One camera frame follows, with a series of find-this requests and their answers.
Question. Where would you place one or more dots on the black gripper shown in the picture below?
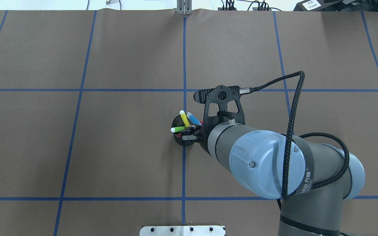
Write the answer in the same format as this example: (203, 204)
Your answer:
(203, 137)

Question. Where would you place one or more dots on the blue marker pen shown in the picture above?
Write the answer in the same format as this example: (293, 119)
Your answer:
(192, 119)

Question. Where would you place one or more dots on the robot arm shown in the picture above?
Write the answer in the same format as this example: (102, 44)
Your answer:
(320, 176)

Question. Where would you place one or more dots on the green marker pen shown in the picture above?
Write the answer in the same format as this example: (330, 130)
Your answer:
(178, 129)

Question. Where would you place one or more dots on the black mesh pen cup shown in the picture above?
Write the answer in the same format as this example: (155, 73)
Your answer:
(177, 122)

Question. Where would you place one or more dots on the yellow marker pen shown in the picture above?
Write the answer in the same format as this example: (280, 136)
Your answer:
(184, 118)

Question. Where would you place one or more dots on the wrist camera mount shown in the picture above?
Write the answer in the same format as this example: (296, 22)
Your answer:
(221, 96)

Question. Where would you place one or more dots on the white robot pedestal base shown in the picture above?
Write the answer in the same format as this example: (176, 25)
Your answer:
(199, 230)

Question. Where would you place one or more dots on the aluminium frame post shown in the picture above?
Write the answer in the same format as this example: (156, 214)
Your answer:
(184, 7)

